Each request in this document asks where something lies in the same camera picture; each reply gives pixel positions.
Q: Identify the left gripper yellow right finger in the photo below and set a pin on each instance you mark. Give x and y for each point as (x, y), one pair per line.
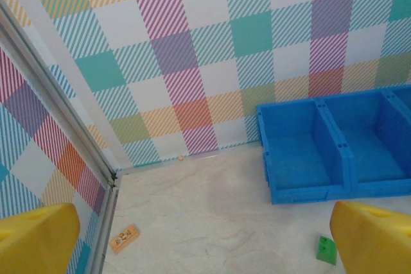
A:
(372, 245)

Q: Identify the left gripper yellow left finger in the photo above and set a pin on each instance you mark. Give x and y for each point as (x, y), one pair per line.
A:
(38, 242)

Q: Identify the small green lego brick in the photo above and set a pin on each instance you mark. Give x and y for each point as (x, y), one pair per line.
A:
(327, 250)

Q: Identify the orange printed card box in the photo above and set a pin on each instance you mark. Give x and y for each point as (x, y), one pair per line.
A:
(125, 238)

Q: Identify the blue plastic bin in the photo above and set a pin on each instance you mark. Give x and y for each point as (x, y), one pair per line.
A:
(405, 96)
(375, 155)
(298, 165)

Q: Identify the aluminium floor rail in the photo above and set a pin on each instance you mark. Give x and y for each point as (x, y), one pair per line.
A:
(104, 229)
(135, 168)

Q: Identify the aluminium upright frame post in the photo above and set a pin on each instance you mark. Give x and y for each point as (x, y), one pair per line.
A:
(57, 100)

